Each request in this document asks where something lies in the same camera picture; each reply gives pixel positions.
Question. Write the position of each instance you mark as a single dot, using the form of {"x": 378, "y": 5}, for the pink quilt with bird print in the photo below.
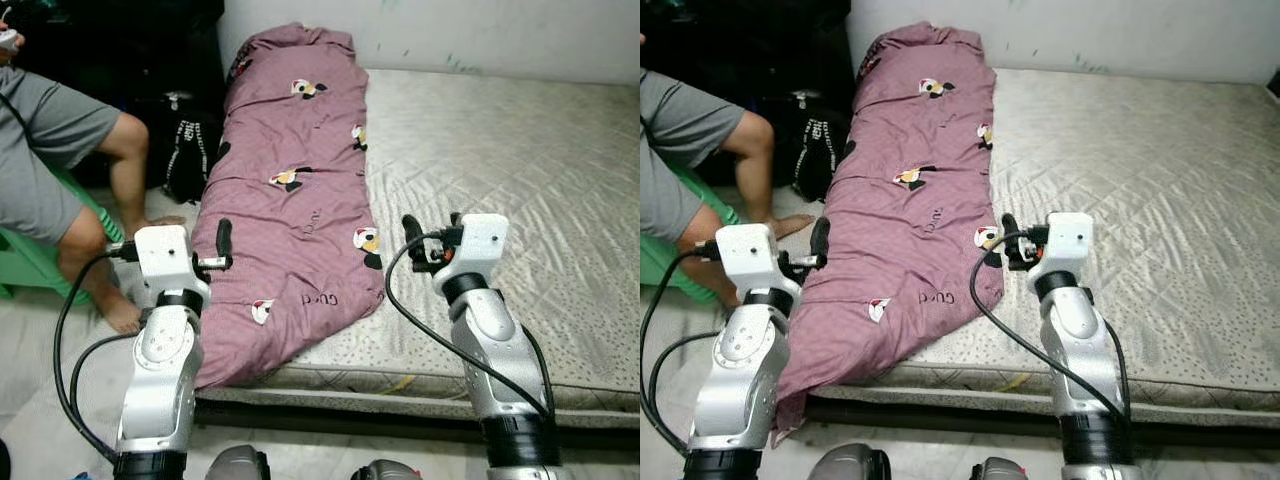
{"x": 290, "y": 200}
{"x": 910, "y": 210}

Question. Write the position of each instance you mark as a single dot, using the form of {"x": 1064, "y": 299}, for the black bag with white print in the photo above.
{"x": 190, "y": 150}
{"x": 815, "y": 150}

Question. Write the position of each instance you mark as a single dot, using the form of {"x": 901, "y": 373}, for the grey quilted mattress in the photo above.
{"x": 1130, "y": 180}
{"x": 500, "y": 180}

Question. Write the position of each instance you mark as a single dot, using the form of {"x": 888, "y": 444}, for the green plastic stool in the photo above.
{"x": 30, "y": 265}
{"x": 665, "y": 265}

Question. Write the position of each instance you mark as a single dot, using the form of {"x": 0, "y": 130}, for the person in grey shorts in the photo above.
{"x": 50, "y": 130}
{"x": 690, "y": 130}

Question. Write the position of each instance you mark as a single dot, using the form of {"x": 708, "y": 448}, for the grey left robot foot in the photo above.
{"x": 238, "y": 465}
{"x": 850, "y": 463}

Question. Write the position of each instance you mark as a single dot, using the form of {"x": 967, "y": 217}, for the grey robot foot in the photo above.
{"x": 1000, "y": 470}
{"x": 238, "y": 465}
{"x": 385, "y": 472}
{"x": 850, "y": 463}

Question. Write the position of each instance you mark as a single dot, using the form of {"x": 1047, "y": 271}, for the grey right robot foot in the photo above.
{"x": 385, "y": 472}
{"x": 1000, "y": 470}

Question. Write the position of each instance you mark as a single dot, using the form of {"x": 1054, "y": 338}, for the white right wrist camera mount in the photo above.
{"x": 1065, "y": 240}
{"x": 478, "y": 245}

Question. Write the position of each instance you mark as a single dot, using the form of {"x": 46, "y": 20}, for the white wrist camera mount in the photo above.
{"x": 165, "y": 255}
{"x": 748, "y": 255}
{"x": 478, "y": 245}
{"x": 1065, "y": 240}

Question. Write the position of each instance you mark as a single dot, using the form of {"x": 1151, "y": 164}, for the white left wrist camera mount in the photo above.
{"x": 165, "y": 255}
{"x": 748, "y": 255}

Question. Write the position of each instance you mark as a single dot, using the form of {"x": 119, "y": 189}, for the dark bed frame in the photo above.
{"x": 950, "y": 425}
{"x": 400, "y": 425}

